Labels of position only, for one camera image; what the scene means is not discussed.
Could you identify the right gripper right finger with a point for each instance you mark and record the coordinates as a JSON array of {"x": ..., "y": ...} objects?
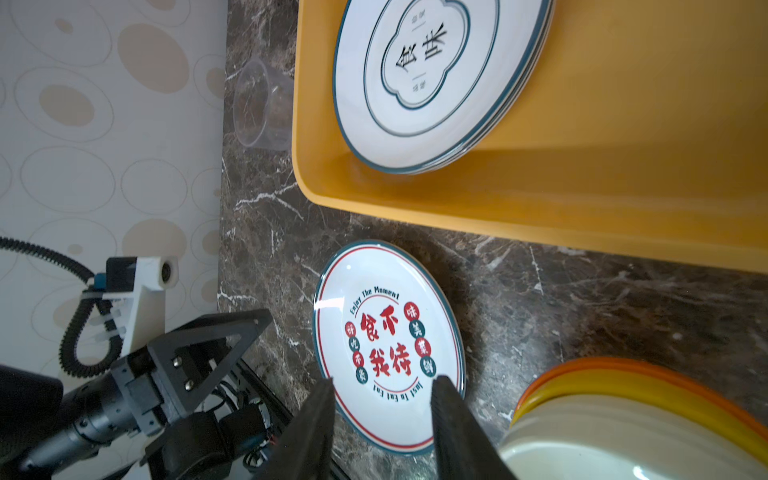
[{"x": 462, "y": 450}]

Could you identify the cream and orange bowl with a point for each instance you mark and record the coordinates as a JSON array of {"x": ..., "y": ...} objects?
[{"x": 606, "y": 437}]

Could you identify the yellow plastic bin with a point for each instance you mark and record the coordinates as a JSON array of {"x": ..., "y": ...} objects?
[{"x": 642, "y": 131}]

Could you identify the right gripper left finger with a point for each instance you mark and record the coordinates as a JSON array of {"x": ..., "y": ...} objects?
[{"x": 304, "y": 450}]

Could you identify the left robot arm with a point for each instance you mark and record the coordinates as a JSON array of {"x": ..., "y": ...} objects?
[{"x": 45, "y": 430}]

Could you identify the clear plastic cup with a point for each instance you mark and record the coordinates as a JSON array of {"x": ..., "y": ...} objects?
[{"x": 263, "y": 107}]

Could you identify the orange plastic bowl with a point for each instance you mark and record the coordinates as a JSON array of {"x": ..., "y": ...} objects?
[{"x": 660, "y": 366}]

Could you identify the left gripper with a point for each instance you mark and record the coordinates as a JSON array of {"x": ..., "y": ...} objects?
[{"x": 163, "y": 384}]

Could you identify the white plate quatrefoil design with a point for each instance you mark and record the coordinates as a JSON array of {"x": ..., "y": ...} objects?
[{"x": 418, "y": 84}]

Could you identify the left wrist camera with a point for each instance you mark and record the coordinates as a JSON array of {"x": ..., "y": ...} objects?
[{"x": 136, "y": 287}]

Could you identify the yellow plastic bowl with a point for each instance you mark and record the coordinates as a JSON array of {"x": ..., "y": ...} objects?
[{"x": 660, "y": 399}]

